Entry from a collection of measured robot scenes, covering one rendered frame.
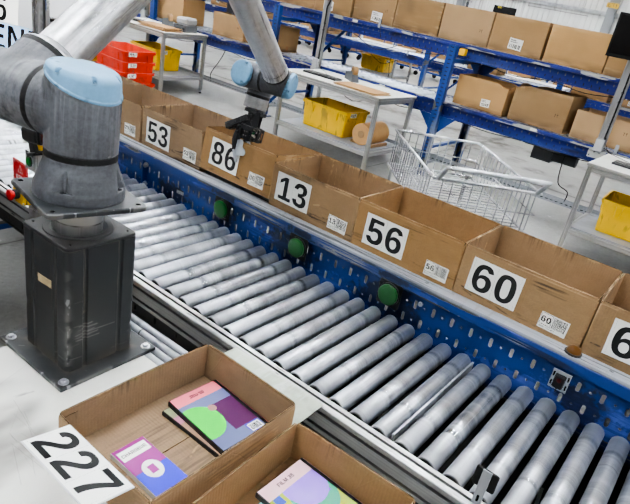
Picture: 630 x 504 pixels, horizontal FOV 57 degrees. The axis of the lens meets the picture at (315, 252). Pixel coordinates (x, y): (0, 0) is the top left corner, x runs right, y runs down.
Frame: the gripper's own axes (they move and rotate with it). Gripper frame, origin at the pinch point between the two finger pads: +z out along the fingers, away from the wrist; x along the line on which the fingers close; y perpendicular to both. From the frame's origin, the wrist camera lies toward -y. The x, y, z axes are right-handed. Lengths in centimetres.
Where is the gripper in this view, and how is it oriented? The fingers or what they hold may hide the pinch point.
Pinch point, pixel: (235, 158)
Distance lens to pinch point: 230.1
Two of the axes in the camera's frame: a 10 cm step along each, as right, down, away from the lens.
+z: -3.1, 9.2, 2.4
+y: 7.7, 3.9, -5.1
